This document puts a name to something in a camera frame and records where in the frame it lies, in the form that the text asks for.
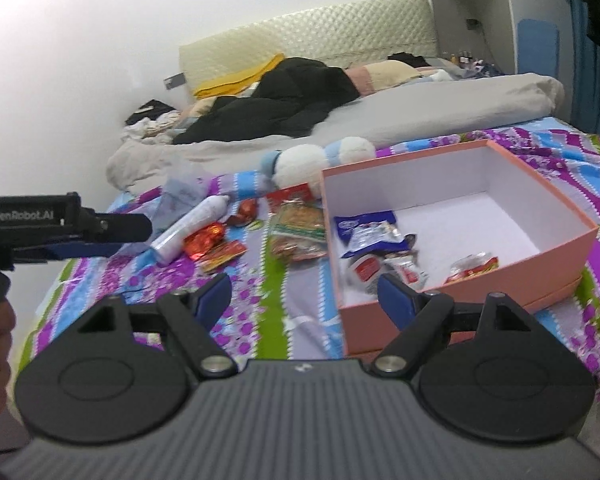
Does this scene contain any small bottles cluster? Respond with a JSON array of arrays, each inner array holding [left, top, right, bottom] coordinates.
[[442, 50, 486, 68]]

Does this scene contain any beige pillow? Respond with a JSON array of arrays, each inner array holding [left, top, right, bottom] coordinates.
[[345, 60, 421, 96]]

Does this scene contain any white and blue plush toy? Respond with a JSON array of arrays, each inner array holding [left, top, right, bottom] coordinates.
[[260, 136, 377, 193]]

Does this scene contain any small red brown packet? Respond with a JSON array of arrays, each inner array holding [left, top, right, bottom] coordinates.
[[444, 255, 500, 285]]

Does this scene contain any blue curtain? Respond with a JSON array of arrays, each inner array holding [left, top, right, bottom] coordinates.
[[565, 0, 600, 136]]

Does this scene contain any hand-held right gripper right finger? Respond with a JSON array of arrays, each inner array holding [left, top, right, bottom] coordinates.
[[372, 272, 536, 376]]

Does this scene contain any cream quilted headboard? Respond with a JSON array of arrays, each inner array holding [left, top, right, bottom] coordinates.
[[179, 0, 441, 101]]

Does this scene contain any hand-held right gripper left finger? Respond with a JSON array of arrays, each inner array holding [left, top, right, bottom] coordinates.
[[77, 275, 236, 376]]

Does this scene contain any black cloth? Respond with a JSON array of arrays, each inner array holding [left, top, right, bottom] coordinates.
[[387, 52, 431, 68]]

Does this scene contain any red brown wrapped candy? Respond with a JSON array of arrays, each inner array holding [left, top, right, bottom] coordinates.
[[227, 197, 258, 226]]

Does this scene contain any blue snack packet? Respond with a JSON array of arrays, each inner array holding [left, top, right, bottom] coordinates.
[[334, 211, 413, 261]]

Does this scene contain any clear plastic bag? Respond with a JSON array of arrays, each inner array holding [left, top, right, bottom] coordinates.
[[157, 170, 211, 233]]

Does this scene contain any crumpled red foil packet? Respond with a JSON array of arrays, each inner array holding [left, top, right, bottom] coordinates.
[[182, 222, 227, 260]]

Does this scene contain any white red snack packet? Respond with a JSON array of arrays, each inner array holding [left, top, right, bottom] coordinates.
[[347, 254, 386, 293], [385, 252, 431, 291]]

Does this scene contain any white spray can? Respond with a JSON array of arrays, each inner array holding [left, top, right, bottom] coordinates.
[[150, 195, 231, 266]]

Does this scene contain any grey duvet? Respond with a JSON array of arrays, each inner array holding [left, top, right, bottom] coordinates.
[[105, 72, 566, 196]]

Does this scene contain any pile of clothes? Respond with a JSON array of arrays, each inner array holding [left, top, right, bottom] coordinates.
[[125, 100, 181, 141]]

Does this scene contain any purple floral bed sheet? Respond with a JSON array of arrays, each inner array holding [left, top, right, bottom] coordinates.
[[17, 117, 600, 401]]

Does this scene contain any black jacket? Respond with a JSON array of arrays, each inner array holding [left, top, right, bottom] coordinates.
[[172, 57, 361, 146]]

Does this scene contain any pastel patterned pillow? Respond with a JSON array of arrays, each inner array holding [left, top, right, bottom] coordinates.
[[177, 95, 221, 131]]

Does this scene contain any yellow pillow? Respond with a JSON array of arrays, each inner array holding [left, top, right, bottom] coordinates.
[[194, 53, 286, 100]]

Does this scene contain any pink cardboard box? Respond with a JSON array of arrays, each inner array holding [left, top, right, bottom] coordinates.
[[321, 140, 600, 358]]

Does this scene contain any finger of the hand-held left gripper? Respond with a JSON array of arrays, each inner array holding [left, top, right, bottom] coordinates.
[[12, 240, 151, 264], [80, 207, 153, 244]]

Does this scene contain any blue board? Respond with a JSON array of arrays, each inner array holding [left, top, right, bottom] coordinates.
[[517, 19, 561, 81]]

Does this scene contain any clear biscuit packet red label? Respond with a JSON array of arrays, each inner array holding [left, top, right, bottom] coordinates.
[[267, 185, 329, 263]]

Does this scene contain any red orange packet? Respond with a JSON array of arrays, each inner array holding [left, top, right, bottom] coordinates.
[[197, 240, 247, 275]]

